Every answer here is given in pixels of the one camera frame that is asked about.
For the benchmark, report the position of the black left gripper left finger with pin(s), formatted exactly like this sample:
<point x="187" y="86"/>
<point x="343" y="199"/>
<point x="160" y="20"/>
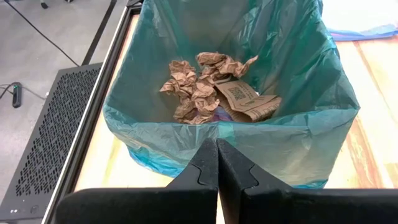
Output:
<point x="186" y="202"/>

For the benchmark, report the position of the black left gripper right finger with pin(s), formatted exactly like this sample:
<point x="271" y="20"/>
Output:
<point x="280" y="205"/>

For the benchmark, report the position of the brown printed paper bag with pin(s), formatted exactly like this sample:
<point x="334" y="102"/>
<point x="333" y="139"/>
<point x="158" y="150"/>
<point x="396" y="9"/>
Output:
<point x="245" y="99"/>

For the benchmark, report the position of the teal trash bag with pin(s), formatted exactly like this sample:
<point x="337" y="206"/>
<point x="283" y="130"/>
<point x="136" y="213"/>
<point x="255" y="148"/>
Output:
<point x="295" y="77"/>

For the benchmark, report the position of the black perforated computer case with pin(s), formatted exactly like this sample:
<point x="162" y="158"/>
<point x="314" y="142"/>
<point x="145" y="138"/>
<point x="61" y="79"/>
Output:
<point x="46" y="140"/>

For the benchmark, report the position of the black power strip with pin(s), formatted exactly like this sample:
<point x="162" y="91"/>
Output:
<point x="16" y="95"/>

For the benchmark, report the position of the black aluminium table frame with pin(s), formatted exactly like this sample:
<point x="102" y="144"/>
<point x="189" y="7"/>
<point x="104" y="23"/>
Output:
<point x="75" y="155"/>

